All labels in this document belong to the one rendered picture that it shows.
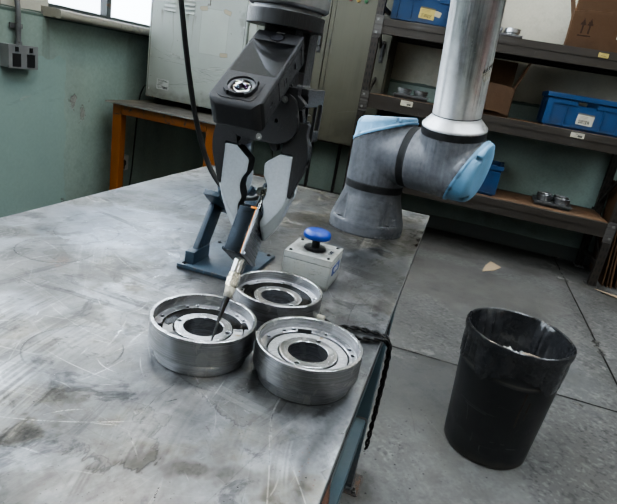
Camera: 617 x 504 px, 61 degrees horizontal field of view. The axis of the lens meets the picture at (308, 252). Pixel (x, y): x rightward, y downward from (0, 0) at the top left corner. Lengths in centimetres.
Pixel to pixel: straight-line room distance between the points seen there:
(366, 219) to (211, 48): 197
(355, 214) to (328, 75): 342
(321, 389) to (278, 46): 30
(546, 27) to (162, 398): 428
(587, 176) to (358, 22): 211
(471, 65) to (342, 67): 347
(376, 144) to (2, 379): 73
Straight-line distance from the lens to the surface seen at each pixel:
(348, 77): 437
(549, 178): 458
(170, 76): 297
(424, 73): 453
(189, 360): 50
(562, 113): 405
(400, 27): 397
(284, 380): 49
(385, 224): 106
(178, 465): 43
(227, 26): 283
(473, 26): 93
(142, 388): 50
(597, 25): 408
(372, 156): 102
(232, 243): 51
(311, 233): 74
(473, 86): 95
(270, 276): 67
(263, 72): 45
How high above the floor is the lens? 109
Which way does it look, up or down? 19 degrees down
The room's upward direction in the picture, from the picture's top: 10 degrees clockwise
